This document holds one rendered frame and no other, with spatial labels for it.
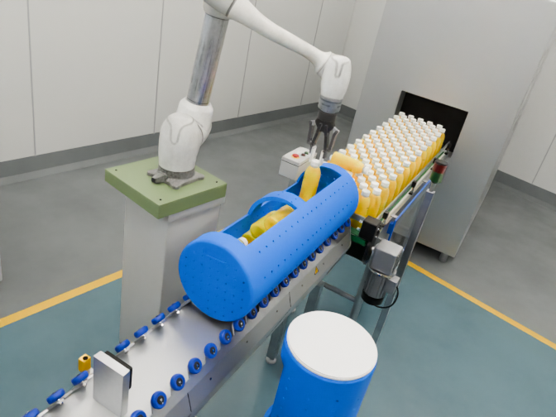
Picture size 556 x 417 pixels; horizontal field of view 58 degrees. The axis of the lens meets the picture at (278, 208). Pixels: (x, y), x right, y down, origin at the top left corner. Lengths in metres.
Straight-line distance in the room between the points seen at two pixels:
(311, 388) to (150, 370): 0.46
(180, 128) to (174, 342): 0.88
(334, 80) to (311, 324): 0.91
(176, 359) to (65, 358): 1.35
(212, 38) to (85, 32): 2.29
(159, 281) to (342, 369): 1.08
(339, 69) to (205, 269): 0.90
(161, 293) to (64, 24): 2.51
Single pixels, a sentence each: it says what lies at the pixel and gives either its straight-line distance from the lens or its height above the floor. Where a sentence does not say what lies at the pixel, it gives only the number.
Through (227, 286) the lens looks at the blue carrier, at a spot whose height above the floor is 1.10.
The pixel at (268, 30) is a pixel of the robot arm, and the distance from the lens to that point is 1.99.
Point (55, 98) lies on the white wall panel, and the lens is 4.37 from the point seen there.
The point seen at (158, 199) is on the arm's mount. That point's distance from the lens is 2.04.
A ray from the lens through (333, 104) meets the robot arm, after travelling 2.00.
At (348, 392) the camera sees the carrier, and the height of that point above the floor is 0.98.
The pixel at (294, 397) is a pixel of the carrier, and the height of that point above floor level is 0.90.
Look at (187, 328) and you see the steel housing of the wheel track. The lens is 1.67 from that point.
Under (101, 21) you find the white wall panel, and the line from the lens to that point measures 4.40.
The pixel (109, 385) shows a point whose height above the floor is 1.02.
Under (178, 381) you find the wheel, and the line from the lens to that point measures 1.46.
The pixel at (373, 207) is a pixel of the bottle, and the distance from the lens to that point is 2.44.
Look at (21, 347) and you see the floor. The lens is 2.95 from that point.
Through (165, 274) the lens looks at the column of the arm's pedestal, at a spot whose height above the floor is 0.68.
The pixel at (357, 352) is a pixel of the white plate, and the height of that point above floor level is 1.04.
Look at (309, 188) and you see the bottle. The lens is 2.14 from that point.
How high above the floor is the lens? 2.07
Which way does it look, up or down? 29 degrees down
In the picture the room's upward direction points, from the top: 12 degrees clockwise
